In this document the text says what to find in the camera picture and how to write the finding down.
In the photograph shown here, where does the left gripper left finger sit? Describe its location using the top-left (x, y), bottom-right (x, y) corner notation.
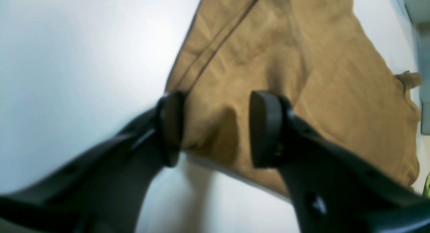
top-left (1, 91), bottom-right (184, 233)

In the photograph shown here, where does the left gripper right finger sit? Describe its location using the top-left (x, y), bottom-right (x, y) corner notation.
top-left (249, 91), bottom-right (430, 233)

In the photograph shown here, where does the brown t-shirt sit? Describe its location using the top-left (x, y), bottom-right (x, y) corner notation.
top-left (166, 0), bottom-right (421, 199)

